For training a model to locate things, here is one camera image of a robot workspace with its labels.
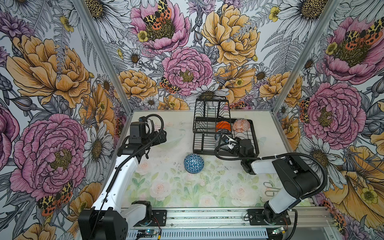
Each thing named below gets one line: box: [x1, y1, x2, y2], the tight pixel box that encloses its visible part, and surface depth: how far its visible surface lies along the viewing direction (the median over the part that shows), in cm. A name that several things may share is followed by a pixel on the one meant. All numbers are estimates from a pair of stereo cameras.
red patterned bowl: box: [233, 118, 251, 133], surface depth 111 cm
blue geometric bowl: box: [184, 153, 205, 174], surface depth 91 cm
